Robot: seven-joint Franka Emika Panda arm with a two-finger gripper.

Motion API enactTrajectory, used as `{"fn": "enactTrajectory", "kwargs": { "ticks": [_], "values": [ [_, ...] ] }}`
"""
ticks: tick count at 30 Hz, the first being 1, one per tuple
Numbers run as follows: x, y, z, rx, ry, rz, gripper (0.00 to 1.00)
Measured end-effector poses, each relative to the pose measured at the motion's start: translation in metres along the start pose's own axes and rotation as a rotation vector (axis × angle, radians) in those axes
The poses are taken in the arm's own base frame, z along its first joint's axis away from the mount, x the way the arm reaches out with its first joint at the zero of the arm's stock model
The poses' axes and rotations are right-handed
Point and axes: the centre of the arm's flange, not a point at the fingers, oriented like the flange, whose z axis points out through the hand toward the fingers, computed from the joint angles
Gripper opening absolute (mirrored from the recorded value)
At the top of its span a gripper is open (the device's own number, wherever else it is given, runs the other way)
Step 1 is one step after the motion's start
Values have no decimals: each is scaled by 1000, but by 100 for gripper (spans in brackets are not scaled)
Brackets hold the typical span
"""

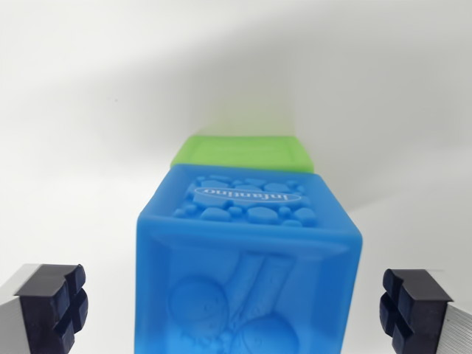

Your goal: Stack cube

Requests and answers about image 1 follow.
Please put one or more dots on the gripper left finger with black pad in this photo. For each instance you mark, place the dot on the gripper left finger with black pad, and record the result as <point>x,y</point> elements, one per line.
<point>40,309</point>

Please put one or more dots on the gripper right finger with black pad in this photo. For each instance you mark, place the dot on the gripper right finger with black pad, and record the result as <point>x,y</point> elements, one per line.
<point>424,313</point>

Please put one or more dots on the blue soft embossed cube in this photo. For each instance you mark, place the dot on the blue soft embossed cube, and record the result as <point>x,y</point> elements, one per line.
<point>250,265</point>

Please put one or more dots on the green soft embossed cube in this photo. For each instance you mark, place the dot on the green soft embossed cube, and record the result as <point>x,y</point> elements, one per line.
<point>243,153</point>

